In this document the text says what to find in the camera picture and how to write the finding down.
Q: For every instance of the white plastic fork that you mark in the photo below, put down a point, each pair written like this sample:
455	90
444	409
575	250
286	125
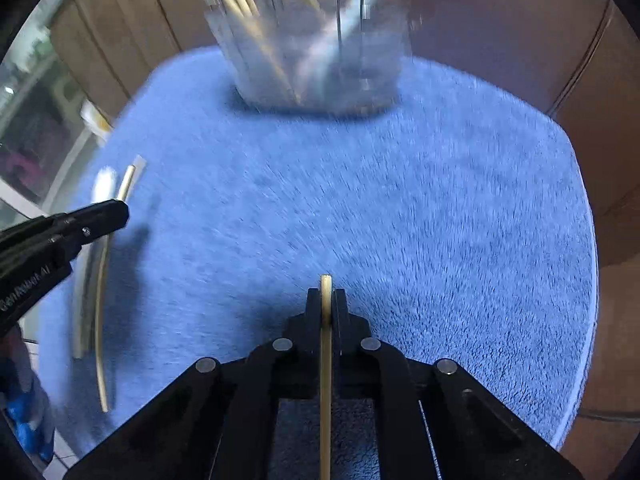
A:
105	185

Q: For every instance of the blurred blue object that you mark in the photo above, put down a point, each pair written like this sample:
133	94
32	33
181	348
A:
30	430

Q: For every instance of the sliding glass door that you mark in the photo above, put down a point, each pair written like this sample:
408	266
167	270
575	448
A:
30	110

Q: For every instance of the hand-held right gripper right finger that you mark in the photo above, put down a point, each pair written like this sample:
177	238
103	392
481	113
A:
345	330

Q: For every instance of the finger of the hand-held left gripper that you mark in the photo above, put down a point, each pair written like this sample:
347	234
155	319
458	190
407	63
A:
95	217

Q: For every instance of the single wooden chopstick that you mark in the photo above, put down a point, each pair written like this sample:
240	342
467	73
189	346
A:
101	310
326	360

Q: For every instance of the white yellow plastic bag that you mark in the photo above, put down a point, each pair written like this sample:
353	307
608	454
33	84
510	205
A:
95	120

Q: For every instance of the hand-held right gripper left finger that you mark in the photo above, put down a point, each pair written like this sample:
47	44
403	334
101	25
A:
307	330

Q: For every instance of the blue fluffy towel mat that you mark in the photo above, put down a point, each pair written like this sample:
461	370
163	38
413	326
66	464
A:
400	210

